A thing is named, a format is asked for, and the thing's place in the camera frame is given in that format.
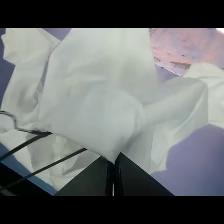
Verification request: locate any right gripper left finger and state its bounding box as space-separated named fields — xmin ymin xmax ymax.
xmin=55 ymin=156 xmax=115 ymax=197

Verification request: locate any white shirt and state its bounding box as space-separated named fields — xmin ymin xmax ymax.
xmin=0 ymin=28 xmax=224 ymax=193

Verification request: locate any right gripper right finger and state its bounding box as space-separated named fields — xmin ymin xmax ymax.
xmin=114 ymin=152 xmax=175 ymax=197

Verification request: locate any black cable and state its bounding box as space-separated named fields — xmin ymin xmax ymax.
xmin=0 ymin=147 xmax=88 ymax=192
xmin=0 ymin=110 xmax=53 ymax=161

